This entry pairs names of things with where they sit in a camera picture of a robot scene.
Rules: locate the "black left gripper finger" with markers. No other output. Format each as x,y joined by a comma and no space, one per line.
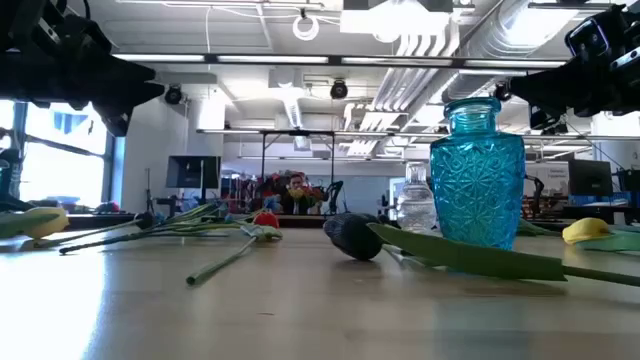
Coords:
130,87
117,120

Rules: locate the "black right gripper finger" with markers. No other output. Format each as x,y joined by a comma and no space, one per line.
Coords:
545,120
555,87

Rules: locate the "yellow artificial tulip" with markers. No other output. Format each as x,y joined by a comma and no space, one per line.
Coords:
585,230
52,222

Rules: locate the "white artificial flower spray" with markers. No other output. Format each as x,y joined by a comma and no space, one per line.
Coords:
265,232

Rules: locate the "black artificial tulip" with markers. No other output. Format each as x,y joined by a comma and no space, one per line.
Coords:
352,237

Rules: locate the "black background robot arm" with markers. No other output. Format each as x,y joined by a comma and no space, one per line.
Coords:
537,187

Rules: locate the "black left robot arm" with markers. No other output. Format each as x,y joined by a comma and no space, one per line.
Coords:
10,180

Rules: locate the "blue patterned glass vase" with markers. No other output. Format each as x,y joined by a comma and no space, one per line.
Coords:
477,190

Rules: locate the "clear glass vase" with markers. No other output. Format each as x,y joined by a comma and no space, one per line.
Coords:
415,210

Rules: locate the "black ceiling spotlight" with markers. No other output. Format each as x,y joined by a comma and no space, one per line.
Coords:
339,90
173,95
502,92

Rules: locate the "dark computer monitor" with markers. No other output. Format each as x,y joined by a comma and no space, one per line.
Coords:
590,177
192,172

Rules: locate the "blue storage bins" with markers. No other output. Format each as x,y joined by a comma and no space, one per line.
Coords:
600,199

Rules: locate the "red-orange artificial tulip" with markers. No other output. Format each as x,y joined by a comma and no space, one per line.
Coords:
266,220

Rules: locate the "person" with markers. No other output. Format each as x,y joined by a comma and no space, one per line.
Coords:
296,181

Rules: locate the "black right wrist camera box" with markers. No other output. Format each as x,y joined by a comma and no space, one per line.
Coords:
587,37

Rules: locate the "silver ventilation duct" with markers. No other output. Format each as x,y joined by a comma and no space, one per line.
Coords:
500,35

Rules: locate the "black metal frame stand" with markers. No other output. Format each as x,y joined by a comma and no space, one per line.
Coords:
297,133

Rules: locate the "long ceiling light rail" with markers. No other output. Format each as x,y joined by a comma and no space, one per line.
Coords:
335,60

